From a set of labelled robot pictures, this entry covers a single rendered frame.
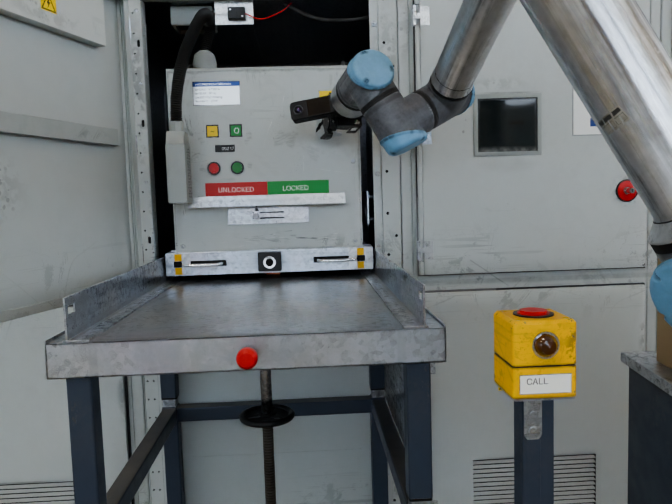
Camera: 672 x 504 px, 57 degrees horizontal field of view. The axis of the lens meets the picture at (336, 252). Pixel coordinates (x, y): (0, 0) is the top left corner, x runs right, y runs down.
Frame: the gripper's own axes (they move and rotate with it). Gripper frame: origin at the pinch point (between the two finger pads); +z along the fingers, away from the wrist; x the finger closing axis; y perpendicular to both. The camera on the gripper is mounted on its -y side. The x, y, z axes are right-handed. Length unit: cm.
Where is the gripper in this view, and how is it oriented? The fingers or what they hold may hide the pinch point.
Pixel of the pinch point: (316, 132)
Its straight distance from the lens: 162.3
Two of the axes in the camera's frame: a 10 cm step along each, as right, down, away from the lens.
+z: -2.9, 1.8, 9.4
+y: 9.5, -0.6, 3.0
